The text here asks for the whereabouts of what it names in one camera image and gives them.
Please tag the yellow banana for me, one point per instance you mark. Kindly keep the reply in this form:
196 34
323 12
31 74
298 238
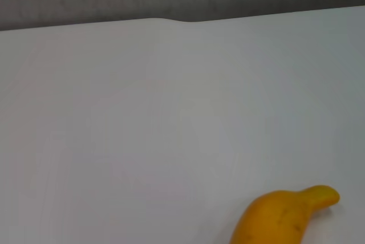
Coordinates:
273 218

